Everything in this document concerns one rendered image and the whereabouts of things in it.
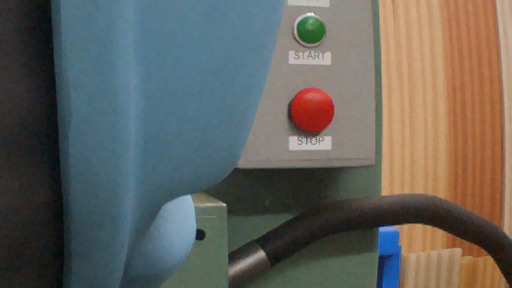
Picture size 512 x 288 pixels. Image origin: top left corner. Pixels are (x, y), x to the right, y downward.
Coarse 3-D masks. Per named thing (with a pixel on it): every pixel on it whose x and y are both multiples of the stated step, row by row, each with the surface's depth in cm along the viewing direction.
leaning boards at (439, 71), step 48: (384, 0) 207; (432, 0) 210; (480, 0) 217; (384, 48) 207; (432, 48) 210; (480, 48) 217; (384, 96) 207; (432, 96) 209; (480, 96) 216; (384, 144) 206; (432, 144) 209; (480, 144) 216; (384, 192) 206; (432, 192) 209; (480, 192) 216; (432, 240) 209
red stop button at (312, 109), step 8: (312, 88) 67; (296, 96) 67; (304, 96) 66; (312, 96) 67; (320, 96) 67; (328, 96) 67; (296, 104) 66; (304, 104) 66; (312, 104) 67; (320, 104) 67; (328, 104) 67; (296, 112) 66; (304, 112) 66; (312, 112) 67; (320, 112) 67; (328, 112) 67; (296, 120) 67; (304, 120) 67; (312, 120) 67; (320, 120) 67; (328, 120) 67; (304, 128) 67; (312, 128) 67; (320, 128) 67
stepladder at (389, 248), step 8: (384, 232) 151; (392, 232) 151; (384, 240) 151; (392, 240) 151; (384, 248) 151; (392, 248) 151; (400, 248) 154; (384, 256) 152; (392, 256) 153; (400, 256) 154; (384, 264) 153; (392, 264) 154; (384, 272) 153; (392, 272) 154; (384, 280) 153; (392, 280) 154
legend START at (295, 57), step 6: (294, 54) 67; (300, 54) 67; (306, 54) 67; (312, 54) 67; (318, 54) 68; (324, 54) 68; (330, 54) 68; (294, 60) 67; (300, 60) 67; (306, 60) 67; (312, 60) 68; (318, 60) 68; (324, 60) 68; (330, 60) 68
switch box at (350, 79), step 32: (352, 0) 68; (288, 32) 67; (352, 32) 68; (288, 64) 67; (352, 64) 68; (288, 96) 67; (352, 96) 68; (256, 128) 67; (288, 128) 67; (352, 128) 68; (256, 160) 67; (288, 160) 68; (320, 160) 68; (352, 160) 69
